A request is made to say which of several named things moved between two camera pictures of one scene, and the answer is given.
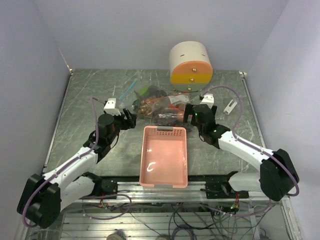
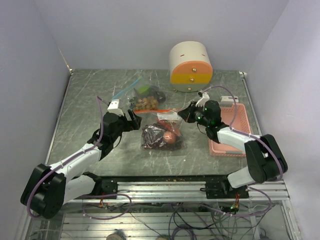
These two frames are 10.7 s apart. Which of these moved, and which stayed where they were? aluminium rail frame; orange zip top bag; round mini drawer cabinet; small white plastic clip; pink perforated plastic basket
Moved: small white plastic clip; orange zip top bag; pink perforated plastic basket
Stayed: aluminium rail frame; round mini drawer cabinet
